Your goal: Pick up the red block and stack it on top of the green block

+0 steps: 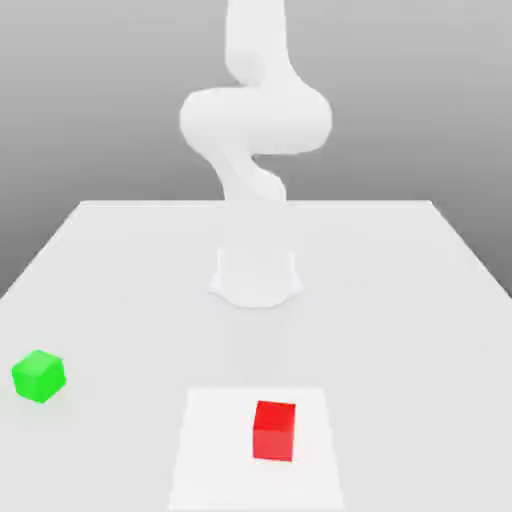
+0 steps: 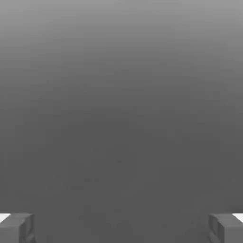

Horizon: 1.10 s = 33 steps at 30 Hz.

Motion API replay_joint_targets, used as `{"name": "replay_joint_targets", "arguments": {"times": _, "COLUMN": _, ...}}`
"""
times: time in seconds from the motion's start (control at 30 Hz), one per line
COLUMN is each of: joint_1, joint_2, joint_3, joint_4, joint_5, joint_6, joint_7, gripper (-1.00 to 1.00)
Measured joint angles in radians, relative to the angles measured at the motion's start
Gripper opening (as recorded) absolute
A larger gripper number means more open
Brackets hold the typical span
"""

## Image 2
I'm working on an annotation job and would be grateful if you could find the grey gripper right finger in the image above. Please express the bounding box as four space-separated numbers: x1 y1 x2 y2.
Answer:
207 213 243 243

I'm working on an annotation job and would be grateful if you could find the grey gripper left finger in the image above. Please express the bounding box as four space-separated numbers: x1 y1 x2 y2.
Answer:
0 213 37 243

